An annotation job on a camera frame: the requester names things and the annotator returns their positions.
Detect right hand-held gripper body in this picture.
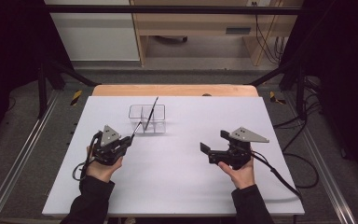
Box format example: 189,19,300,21
207,126,270,171

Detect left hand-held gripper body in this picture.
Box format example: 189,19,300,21
89,124,128,166

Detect clear plastic organizer box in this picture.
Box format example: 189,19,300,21
128,104,167,135

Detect person's left hand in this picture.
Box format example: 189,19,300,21
85,147,124,184

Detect person's right hand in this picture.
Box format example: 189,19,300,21
217,156,256,190

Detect white table board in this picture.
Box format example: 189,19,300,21
41,95,306,217

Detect yellow black tape strip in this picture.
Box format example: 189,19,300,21
70,89,84,107
268,91,287,105

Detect light wooden table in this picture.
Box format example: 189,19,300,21
91,83,260,98

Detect black metal stand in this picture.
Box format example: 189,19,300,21
247,58,310,121
36,58,101,119

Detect white cabinet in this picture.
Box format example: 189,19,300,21
44,0,141,62

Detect light wooden desk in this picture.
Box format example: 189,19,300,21
130,0,306,67

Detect black curtain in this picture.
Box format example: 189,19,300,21
281,0,358,190
0,0,73,153

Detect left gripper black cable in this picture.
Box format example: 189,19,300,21
72,132,97,182

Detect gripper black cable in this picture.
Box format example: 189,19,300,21
72,132,97,182
251,149,303,201

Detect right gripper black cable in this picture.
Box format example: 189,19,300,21
251,149,303,201

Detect black floor cable bundle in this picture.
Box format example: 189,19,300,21
272,74,323,153

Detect black floor cable loop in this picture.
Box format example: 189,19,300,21
282,151,320,189

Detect aluminium floor rail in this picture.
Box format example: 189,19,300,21
0,89,61,224
282,91,358,224

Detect black desk cables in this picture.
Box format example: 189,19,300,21
251,1,289,65

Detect black horizontal frame bar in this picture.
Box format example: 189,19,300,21
43,4,304,16

